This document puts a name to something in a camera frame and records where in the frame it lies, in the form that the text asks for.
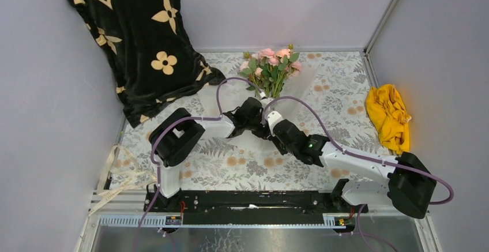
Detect white translucent wrapping paper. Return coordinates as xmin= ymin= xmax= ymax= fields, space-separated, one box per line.
xmin=197 ymin=65 xmax=318 ymax=156

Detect yellow cloth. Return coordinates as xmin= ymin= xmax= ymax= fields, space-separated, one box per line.
xmin=365 ymin=84 xmax=412 ymax=155

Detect purple cable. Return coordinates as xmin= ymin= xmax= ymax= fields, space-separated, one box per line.
xmin=131 ymin=77 xmax=268 ymax=252
xmin=261 ymin=96 xmax=456 ymax=252

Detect cream printed ribbon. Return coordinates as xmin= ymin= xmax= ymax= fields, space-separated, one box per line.
xmin=88 ymin=144 xmax=156 ymax=217

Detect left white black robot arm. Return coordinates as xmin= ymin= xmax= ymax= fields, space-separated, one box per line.
xmin=149 ymin=97 xmax=270 ymax=212

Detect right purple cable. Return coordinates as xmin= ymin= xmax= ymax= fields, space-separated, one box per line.
xmin=261 ymin=96 xmax=456 ymax=252

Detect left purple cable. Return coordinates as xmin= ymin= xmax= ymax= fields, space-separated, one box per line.
xmin=131 ymin=77 xmax=268 ymax=252

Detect black blanket with cream flowers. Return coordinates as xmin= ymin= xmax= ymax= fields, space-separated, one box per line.
xmin=67 ymin=0 xmax=224 ymax=127

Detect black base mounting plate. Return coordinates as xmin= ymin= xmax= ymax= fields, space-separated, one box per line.
xmin=143 ymin=190 xmax=368 ymax=226

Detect floral patterned table mat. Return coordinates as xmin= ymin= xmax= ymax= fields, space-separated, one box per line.
xmin=110 ymin=51 xmax=389 ymax=190

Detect pink fake flower bouquet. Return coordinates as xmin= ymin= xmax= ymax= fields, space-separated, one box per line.
xmin=238 ymin=43 xmax=302 ymax=98

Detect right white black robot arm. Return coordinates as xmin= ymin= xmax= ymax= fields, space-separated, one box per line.
xmin=267 ymin=115 xmax=437 ymax=219

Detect aluminium frame rail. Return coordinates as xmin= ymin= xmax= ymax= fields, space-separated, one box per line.
xmin=88 ymin=189 xmax=442 ymax=251

